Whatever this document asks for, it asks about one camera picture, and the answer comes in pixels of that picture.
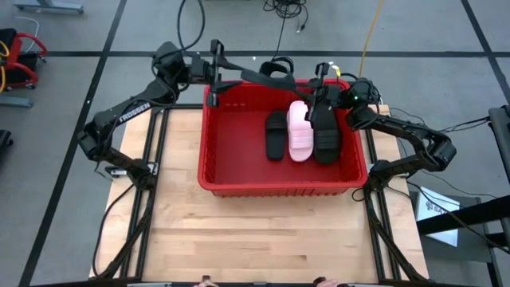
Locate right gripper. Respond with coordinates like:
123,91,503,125
302,62,354,121

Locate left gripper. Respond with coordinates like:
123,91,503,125
185,38,245,108

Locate pink rubber slide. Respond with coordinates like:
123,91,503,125
286,100,315,163

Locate red plastic bin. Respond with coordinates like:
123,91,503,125
197,77,369,199

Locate white printed paper sheet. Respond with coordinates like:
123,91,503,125
415,186,462,248

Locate grey metal floor bar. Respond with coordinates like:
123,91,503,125
0,96,34,109
13,0,84,14

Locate grey padded pole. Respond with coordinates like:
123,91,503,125
488,104,510,183

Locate black metal beam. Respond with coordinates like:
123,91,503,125
416,194,510,237

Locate dark grey cart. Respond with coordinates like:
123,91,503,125
410,187,510,287

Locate black coiled floor cable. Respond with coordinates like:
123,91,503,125
258,56,296,79

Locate black aluminium frame struts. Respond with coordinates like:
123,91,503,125
92,104,204,280
358,127,430,282

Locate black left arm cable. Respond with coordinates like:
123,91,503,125
176,0,206,53

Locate yellow floor cable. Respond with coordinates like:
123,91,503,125
357,0,386,79

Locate black cable tangle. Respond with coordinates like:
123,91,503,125
261,0,311,33

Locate small metal clamp bracket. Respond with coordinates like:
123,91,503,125
104,163,133,179

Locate red frame rolling stool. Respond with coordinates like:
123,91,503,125
0,27,49,91

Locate black table cable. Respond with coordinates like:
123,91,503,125
92,185,135,278

